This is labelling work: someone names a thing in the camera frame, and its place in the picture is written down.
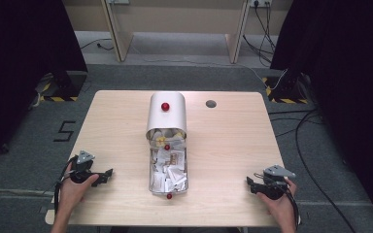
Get short clear drawer red knob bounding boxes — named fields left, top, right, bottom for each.
left=146, top=127, right=187, bottom=151

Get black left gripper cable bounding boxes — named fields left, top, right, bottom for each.
left=53, top=154, right=80, bottom=216

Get person's right hand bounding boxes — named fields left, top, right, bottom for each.
left=256, top=178, right=298, bottom=225

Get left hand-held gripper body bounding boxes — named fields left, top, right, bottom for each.
left=67, top=150, right=103, bottom=185

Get black curtain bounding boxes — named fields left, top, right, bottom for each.
left=0, top=0, right=88, bottom=169
left=269, top=0, right=373, bottom=232

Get stand base with hazard tape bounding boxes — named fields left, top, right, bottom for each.
left=261, top=75, right=309, bottom=105
left=33, top=71, right=88, bottom=103

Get pile of white paper packets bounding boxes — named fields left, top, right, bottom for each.
left=150, top=149, right=187, bottom=193

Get long black floor cable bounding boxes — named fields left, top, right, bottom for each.
left=267, top=108, right=358, bottom=233

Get heap of white yellow packets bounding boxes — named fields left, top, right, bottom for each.
left=148, top=128, right=187, bottom=150

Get thin white floor cable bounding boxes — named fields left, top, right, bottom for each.
left=132, top=45, right=289, bottom=91

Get white wall socket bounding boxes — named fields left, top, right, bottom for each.
left=250, top=0, right=273, bottom=9

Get light wooden desk frame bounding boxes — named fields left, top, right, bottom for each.
left=100, top=0, right=252, bottom=64

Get person's left hand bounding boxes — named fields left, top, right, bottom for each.
left=57, top=173, right=100, bottom=212

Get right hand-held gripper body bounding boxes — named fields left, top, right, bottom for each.
left=254, top=164, right=296, bottom=201

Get black hanging cables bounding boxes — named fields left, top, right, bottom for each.
left=242, top=2, right=278, bottom=65

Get short black floor cable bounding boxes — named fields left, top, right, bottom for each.
left=80, top=38, right=115, bottom=51

